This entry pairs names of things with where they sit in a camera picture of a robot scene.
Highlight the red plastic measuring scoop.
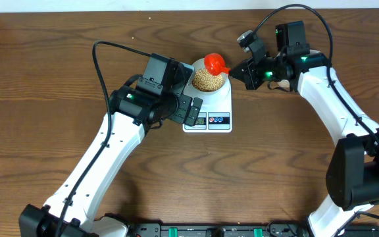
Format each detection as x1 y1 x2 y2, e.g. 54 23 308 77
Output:
203 53 230 76

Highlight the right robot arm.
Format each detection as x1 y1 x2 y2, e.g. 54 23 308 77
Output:
229 21 379 236

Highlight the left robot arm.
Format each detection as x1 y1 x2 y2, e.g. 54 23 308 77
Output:
18 53 203 237

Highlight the white digital kitchen scale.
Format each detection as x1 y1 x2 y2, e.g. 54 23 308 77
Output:
182 74 233 133

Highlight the grey round bowl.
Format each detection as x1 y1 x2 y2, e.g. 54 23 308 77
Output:
190 58 230 93

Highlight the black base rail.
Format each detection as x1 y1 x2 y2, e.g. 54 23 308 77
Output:
126 222 379 237

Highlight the right black cable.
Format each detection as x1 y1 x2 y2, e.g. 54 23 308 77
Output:
250 3 379 221

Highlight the black cable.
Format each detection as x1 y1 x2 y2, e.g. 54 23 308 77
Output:
250 3 379 221
54 39 153 237

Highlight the left black cable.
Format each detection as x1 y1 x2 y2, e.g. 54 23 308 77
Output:
54 39 153 237

